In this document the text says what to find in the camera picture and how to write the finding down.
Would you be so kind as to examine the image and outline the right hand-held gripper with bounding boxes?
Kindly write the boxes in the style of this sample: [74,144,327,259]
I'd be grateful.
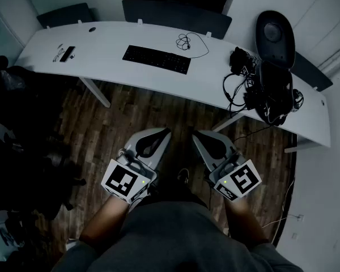
[191,129,263,203]

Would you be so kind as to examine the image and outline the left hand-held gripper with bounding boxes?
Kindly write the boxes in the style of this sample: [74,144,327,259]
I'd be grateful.
[101,127,173,205]

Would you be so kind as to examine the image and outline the black keyboard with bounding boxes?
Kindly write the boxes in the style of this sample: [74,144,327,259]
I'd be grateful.
[122,44,192,75]

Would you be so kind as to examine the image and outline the person's left forearm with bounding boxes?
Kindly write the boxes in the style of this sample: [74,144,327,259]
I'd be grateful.
[79,193,131,246]

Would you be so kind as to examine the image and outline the person's right forearm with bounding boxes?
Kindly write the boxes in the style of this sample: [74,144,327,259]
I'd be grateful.
[223,198,270,245]

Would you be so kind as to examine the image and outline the white desk leg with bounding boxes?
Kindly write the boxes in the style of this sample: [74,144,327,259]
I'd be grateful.
[284,140,331,154]
[79,77,112,109]
[211,113,246,133]

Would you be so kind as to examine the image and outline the person's dark trousers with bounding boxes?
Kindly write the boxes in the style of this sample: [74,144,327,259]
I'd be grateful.
[150,125,212,209]

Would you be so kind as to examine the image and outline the person's grey shirt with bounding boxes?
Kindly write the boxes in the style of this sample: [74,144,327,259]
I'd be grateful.
[52,199,304,272]

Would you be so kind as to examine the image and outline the small black white gadget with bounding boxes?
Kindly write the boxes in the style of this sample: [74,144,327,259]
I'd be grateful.
[291,88,305,113]

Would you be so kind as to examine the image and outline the black smartphone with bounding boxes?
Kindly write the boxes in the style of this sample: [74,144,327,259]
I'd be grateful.
[58,46,76,63]

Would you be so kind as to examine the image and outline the black office chair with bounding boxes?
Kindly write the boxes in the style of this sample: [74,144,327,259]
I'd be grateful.
[0,55,87,220]

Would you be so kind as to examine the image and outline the short dark desk partition panel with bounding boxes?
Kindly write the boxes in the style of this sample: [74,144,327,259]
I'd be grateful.
[36,2,99,29]
[293,51,334,92]

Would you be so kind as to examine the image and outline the thin-framed eyeglasses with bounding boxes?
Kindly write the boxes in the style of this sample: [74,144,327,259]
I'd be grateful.
[52,47,65,63]

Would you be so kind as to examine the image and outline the long dark desk partition panel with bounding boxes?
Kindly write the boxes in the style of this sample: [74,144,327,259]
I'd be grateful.
[121,0,233,40]

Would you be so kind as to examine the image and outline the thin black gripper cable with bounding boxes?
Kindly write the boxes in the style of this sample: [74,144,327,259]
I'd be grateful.
[204,178,214,209]

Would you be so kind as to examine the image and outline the black cable bundle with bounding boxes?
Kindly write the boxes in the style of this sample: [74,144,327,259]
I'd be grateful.
[222,72,273,124]

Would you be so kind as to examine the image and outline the black strapped device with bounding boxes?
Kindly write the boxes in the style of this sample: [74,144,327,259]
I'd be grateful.
[229,46,257,76]

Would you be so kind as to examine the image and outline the white power cable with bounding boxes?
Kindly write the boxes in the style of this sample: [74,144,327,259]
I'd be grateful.
[262,213,305,229]

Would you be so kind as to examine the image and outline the black device with cables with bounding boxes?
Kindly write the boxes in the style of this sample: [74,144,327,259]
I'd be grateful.
[254,10,297,126]

